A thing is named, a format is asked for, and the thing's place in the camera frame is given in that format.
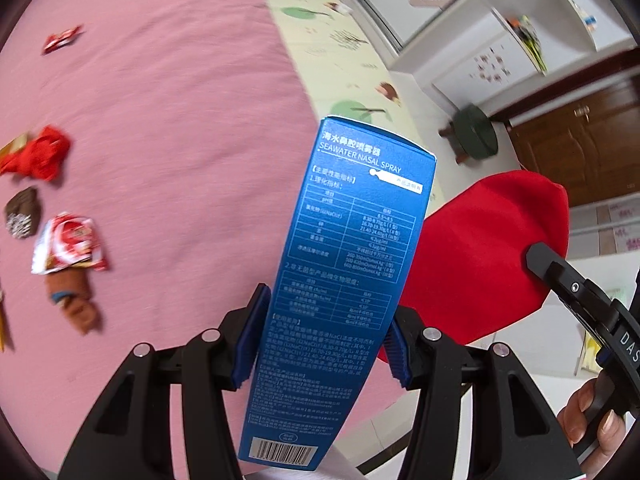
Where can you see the white book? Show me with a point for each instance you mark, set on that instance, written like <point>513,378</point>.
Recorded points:
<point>575,2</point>

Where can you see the red cloth bag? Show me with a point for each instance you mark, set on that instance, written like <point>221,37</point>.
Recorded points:
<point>475,250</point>

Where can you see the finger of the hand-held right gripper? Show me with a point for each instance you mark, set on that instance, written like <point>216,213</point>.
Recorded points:
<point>560,272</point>

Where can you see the pink blanket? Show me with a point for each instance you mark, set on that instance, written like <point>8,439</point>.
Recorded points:
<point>175,135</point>

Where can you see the printed play mat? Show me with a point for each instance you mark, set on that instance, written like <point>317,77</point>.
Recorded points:
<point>325,50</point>

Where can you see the brown snack wrapper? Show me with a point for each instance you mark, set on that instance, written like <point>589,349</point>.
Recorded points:
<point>22,212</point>

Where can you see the red and white wrapper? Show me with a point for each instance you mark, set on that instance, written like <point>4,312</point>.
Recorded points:
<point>70,242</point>

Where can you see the person's right hand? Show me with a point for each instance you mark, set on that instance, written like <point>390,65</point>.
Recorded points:
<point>575,405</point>

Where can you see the crumpled red wrapper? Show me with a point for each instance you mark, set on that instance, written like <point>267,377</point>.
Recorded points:
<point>42,155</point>

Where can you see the green and yellow book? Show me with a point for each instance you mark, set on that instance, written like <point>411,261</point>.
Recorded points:
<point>527,37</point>

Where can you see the red snack packet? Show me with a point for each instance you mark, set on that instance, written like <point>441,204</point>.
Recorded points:
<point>61,40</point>

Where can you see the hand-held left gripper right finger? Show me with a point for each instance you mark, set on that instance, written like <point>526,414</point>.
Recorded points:
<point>400,355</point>

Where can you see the yellow wrapper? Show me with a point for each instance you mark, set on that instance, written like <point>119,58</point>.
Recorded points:
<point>2,320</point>

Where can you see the brown sausage snack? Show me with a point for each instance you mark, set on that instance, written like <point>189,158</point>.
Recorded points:
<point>75,300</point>

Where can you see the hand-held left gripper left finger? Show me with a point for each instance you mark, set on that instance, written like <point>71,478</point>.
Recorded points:
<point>251,332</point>

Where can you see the green round stool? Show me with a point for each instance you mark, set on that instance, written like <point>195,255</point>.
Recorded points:
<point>475,130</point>

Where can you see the brown wooden door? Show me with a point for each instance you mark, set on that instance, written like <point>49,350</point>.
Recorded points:
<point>575,150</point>

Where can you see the blue cardboard box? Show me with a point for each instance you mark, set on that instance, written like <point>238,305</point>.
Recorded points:
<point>350,235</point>

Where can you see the pink paper sign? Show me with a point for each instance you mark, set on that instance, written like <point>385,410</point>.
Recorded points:
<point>627,232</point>

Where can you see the white cabinet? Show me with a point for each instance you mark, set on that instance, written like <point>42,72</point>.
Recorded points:
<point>465,35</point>

